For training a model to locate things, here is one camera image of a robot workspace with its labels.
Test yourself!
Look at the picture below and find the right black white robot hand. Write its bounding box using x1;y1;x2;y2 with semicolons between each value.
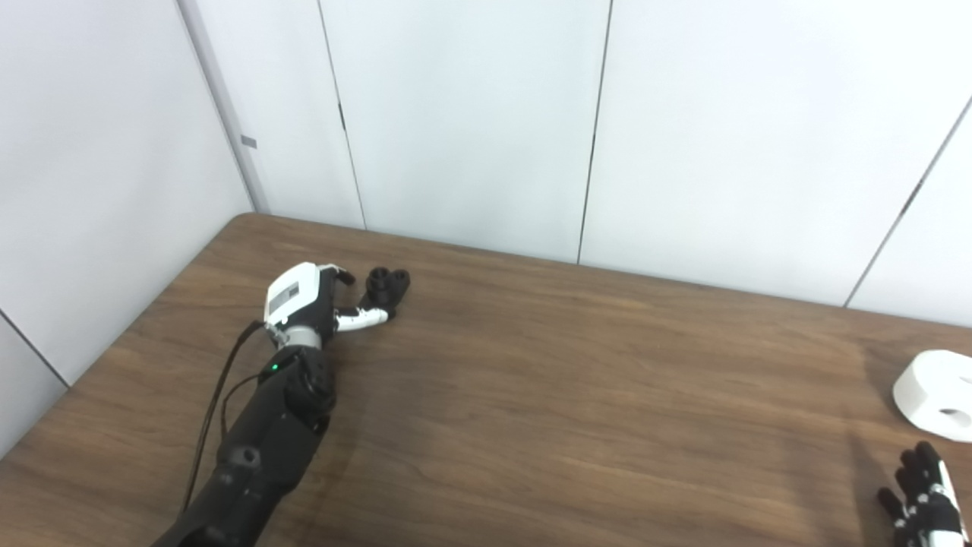
877;441;972;547

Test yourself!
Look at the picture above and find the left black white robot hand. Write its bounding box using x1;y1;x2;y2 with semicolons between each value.
264;262;392;350

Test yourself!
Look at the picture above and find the black flanged holder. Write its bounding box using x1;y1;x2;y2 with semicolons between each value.
363;267;412;321

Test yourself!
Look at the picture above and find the round white piece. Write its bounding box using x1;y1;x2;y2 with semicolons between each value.
892;349;972;443

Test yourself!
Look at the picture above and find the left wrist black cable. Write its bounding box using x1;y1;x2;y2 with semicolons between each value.
181;321;268;517

